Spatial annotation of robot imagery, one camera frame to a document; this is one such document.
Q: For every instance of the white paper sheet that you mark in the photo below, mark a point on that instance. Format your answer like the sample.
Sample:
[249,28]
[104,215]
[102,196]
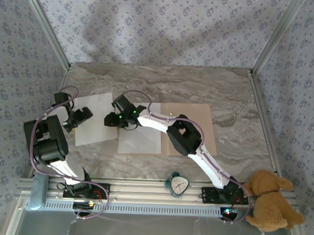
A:
[140,142]
[99,130]

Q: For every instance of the brown cardboard folder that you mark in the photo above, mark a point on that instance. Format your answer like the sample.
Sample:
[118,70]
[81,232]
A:
[209,130]

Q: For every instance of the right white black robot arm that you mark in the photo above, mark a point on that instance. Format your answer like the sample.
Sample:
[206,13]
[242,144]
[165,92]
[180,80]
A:
[185,134]

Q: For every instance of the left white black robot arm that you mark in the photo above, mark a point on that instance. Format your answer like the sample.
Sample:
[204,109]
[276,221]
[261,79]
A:
[48,149]

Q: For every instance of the small circuit board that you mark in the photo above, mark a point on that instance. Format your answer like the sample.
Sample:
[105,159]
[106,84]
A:
[84,205]
[231,211]

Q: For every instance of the teal alarm clock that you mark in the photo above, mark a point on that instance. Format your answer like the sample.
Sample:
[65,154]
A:
[178,185]

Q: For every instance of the brown plush dog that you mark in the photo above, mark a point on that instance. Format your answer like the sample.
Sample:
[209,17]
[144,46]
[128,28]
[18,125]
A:
[270,205]

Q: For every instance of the aluminium table side rail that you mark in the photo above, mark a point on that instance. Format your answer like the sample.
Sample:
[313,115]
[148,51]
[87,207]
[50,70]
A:
[262,114]
[63,79]

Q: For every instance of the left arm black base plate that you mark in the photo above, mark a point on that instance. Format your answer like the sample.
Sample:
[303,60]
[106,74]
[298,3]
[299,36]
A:
[104,189]

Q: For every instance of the aluminium mounting rail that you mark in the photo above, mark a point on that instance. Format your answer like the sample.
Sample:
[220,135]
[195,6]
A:
[143,189]

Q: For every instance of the aluminium frame post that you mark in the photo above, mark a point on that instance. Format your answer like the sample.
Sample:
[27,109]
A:
[277,37]
[47,27]

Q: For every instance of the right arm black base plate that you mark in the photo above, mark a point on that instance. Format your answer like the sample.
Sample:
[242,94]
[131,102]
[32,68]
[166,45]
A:
[208,195]

